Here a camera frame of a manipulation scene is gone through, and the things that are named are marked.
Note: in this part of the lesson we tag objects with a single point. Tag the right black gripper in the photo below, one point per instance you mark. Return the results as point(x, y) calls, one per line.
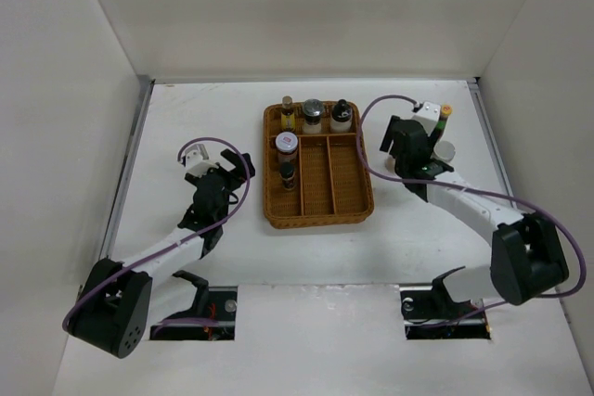
point(389, 138)

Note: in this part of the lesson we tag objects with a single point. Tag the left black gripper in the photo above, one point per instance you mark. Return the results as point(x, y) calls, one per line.
point(239, 170)

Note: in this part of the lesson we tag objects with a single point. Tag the red sauce bottle yellow cap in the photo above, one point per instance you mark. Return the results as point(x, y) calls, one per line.
point(440, 127)

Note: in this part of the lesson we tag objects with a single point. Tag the small dark spice jar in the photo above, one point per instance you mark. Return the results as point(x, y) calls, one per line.
point(287, 175)

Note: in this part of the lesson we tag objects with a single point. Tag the black cap white bottle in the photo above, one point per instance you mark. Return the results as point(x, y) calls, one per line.
point(341, 117)

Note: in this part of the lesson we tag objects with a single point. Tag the red white lid jar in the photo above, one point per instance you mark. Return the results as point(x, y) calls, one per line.
point(286, 144)

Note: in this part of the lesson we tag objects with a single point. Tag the white cap salt jar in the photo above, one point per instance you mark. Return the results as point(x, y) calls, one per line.
point(444, 151)

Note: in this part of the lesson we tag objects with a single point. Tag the yellow label oil bottle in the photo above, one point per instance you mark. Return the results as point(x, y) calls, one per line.
point(287, 117)

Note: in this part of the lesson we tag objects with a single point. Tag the clear lid pepper jar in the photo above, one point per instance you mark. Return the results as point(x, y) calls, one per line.
point(313, 110)

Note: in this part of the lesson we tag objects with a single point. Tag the pink cap spice jar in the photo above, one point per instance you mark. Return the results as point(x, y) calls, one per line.
point(389, 164)

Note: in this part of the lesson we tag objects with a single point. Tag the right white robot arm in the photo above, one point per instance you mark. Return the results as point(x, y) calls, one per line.
point(526, 257)

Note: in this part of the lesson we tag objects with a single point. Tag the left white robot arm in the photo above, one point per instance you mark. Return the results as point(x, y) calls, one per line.
point(112, 311)

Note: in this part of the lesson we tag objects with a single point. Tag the brown wicker organizer tray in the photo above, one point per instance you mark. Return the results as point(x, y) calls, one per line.
point(330, 184)

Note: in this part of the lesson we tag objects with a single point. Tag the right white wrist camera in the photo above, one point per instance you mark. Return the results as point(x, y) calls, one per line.
point(427, 114)

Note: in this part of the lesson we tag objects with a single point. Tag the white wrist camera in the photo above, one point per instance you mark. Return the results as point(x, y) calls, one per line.
point(196, 160)
point(427, 114)

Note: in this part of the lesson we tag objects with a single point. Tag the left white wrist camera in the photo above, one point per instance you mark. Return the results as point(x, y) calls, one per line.
point(196, 160)

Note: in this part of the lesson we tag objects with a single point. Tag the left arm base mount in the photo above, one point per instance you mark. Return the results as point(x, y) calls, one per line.
point(187, 307)

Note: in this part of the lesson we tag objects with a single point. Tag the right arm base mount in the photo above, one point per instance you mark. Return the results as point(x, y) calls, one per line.
point(429, 313)

